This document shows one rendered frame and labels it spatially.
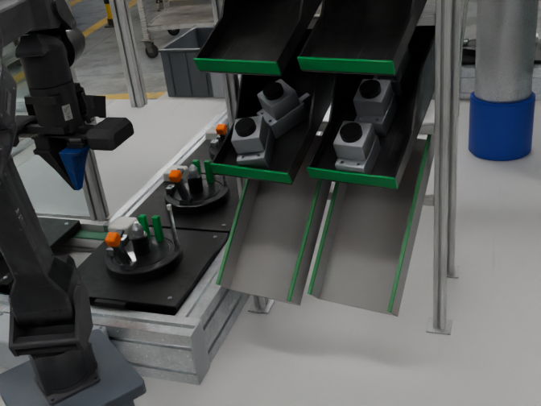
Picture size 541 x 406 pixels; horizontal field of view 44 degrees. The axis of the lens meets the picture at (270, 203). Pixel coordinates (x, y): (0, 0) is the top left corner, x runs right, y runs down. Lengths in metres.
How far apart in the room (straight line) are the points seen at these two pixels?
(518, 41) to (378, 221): 0.77
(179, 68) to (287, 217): 2.19
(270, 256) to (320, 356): 0.19
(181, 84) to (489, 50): 1.85
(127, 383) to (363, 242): 0.42
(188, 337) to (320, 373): 0.22
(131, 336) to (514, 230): 0.81
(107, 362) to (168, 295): 0.28
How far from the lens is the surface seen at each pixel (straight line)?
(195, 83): 3.22
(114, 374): 0.89
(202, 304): 1.14
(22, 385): 0.92
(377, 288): 1.04
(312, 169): 0.96
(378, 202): 1.07
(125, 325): 1.13
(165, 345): 1.12
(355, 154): 0.93
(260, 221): 1.11
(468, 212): 1.56
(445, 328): 1.21
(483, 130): 1.78
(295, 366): 1.14
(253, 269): 1.10
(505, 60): 1.72
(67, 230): 1.44
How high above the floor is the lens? 1.61
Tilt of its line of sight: 28 degrees down
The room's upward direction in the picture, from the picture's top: 7 degrees counter-clockwise
